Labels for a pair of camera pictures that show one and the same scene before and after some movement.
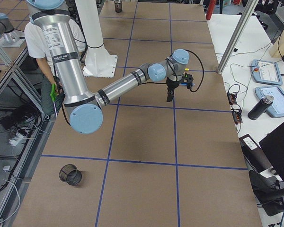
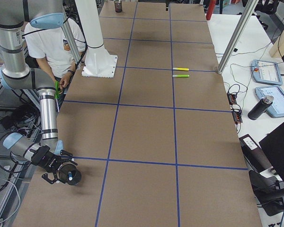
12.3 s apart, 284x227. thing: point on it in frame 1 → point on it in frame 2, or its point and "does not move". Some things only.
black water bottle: [260, 107] does not move
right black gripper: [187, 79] → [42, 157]
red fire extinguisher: [210, 9] does not move
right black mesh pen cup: [70, 174] does not move
